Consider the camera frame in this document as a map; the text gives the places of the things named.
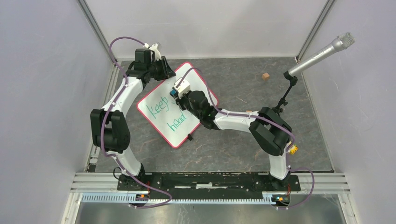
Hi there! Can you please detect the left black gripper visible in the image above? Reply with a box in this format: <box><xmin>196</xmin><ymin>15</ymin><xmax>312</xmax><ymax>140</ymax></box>
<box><xmin>147</xmin><ymin>56</ymin><xmax>177</xmax><ymax>82</ymax></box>

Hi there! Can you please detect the aluminium cable duct rail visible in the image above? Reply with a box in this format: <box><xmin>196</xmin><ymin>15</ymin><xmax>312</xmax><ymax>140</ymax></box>
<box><xmin>81</xmin><ymin>193</ymin><xmax>290</xmax><ymax>206</ymax></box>

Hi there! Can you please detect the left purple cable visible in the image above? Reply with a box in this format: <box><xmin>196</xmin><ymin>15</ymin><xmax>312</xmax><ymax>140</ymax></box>
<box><xmin>99</xmin><ymin>36</ymin><xmax>173</xmax><ymax>209</ymax></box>

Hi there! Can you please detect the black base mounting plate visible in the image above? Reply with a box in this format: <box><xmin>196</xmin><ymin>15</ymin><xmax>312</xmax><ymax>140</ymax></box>
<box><xmin>117</xmin><ymin>172</ymin><xmax>301</xmax><ymax>202</ymax></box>

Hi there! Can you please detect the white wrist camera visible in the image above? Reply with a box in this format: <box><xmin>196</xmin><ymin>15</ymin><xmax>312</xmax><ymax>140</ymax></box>
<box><xmin>173</xmin><ymin>78</ymin><xmax>191</xmax><ymax>98</ymax></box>
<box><xmin>143</xmin><ymin>42</ymin><xmax>162</xmax><ymax>61</ymax></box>

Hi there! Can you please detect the purple cable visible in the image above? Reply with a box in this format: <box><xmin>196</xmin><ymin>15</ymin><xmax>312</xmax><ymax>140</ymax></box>
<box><xmin>175</xmin><ymin>67</ymin><xmax>316</xmax><ymax>210</ymax></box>
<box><xmin>99</xmin><ymin>36</ymin><xmax>173</xmax><ymax>209</ymax></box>

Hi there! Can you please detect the silver microphone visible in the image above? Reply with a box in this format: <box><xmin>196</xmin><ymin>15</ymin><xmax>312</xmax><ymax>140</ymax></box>
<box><xmin>283</xmin><ymin>32</ymin><xmax>355</xmax><ymax>80</ymax></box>

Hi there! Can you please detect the far wooden cube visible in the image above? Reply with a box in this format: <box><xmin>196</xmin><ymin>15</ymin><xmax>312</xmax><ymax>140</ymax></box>
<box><xmin>262</xmin><ymin>73</ymin><xmax>270</xmax><ymax>81</ymax></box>

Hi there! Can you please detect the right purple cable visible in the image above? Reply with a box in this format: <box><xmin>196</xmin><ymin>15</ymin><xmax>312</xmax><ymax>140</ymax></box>
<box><xmin>175</xmin><ymin>67</ymin><xmax>316</xmax><ymax>210</ymax></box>

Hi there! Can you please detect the pink framed whiteboard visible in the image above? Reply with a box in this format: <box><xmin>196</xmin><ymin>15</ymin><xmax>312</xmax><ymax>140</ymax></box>
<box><xmin>137</xmin><ymin>62</ymin><xmax>201</xmax><ymax>148</ymax></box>

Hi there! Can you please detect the black microphone tripod stand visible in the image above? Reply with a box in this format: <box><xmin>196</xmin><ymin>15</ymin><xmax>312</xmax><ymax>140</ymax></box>
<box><xmin>272</xmin><ymin>71</ymin><xmax>298</xmax><ymax>115</ymax></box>

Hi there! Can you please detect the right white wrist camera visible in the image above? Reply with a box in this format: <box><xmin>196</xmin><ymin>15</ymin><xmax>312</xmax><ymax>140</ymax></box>
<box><xmin>173</xmin><ymin>78</ymin><xmax>191</xmax><ymax>98</ymax></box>

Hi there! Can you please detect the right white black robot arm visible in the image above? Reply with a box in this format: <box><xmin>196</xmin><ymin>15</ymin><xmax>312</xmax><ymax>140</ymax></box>
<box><xmin>170</xmin><ymin>89</ymin><xmax>292</xmax><ymax>190</ymax></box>

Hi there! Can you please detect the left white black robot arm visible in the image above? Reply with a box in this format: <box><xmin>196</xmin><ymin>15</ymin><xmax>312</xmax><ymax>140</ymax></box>
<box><xmin>90</xmin><ymin>44</ymin><xmax>176</xmax><ymax>190</ymax></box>

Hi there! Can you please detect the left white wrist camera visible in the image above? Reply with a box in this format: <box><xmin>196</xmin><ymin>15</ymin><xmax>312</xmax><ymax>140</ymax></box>
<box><xmin>143</xmin><ymin>42</ymin><xmax>162</xmax><ymax>61</ymax></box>

